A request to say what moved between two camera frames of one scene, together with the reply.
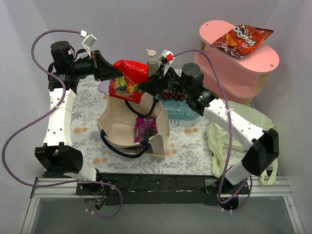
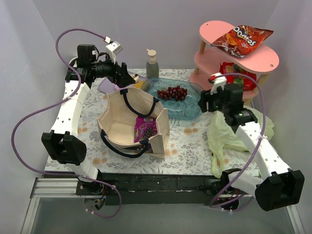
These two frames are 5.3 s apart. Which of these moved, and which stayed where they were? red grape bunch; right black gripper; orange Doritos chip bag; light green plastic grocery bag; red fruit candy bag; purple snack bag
Moved: right black gripper; red fruit candy bag
Stayed: orange Doritos chip bag; light green plastic grocery bag; purple snack bag; red grape bunch
